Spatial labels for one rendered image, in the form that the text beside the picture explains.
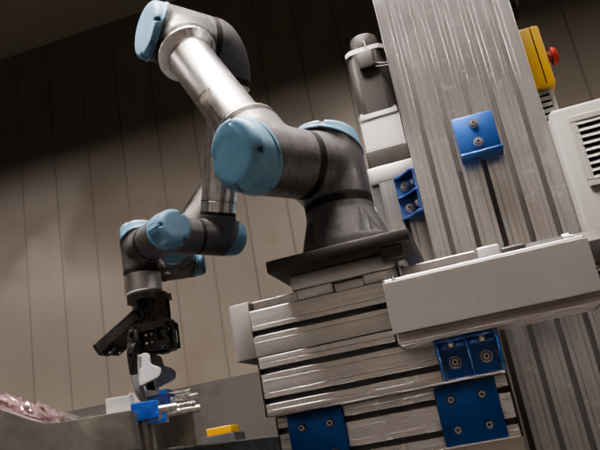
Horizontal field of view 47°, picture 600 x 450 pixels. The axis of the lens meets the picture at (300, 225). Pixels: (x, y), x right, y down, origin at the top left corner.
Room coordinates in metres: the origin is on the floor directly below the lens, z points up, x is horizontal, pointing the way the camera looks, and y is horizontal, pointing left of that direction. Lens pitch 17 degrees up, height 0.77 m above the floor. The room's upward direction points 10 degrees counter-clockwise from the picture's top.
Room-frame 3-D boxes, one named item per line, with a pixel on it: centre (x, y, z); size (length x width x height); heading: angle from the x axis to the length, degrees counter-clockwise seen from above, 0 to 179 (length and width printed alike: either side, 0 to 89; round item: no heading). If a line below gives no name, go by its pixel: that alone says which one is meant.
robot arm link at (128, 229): (1.36, 0.33, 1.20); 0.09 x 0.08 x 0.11; 41
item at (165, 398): (1.36, 0.32, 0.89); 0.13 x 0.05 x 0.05; 80
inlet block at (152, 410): (1.08, 0.27, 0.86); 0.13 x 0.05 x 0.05; 98
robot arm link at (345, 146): (1.10, -0.06, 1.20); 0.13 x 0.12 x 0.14; 131
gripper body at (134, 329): (1.36, 0.33, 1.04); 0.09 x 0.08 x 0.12; 80
